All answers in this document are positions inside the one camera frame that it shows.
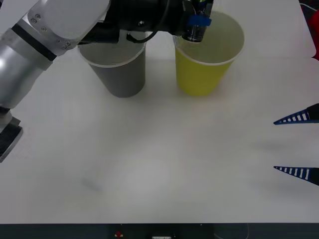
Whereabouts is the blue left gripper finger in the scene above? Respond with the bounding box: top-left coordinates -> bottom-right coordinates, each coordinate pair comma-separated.
183,0 -> 212,27

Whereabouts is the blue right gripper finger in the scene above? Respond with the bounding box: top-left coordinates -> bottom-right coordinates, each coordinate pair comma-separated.
273,103 -> 319,125
273,165 -> 319,186

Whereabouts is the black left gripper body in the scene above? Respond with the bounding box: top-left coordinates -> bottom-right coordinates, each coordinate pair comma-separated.
161,0 -> 190,38

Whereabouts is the yellow-green plastic bin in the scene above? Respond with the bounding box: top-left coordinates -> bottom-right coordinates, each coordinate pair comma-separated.
174,11 -> 245,97

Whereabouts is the grey plastic bin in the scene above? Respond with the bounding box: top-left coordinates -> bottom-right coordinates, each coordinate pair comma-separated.
78,41 -> 147,98

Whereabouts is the red object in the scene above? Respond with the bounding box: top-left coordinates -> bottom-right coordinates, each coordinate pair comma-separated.
310,10 -> 319,61

